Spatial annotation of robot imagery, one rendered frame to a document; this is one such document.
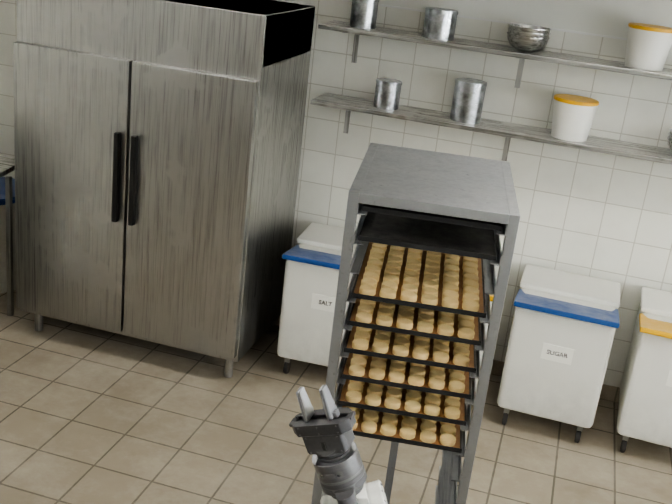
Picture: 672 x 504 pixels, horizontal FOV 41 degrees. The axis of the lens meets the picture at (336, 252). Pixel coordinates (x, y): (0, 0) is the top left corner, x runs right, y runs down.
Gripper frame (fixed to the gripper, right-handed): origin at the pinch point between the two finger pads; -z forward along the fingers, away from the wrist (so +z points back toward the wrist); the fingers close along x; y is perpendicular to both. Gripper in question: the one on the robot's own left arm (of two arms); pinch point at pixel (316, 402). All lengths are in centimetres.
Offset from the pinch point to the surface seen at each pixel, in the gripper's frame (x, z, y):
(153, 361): -255, 116, -258
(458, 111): -65, 30, -346
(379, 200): -18, -5, -98
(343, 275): -34, 14, -93
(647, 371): 10, 174, -299
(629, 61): 25, 27, -358
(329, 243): -152, 83, -318
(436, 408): -22, 65, -101
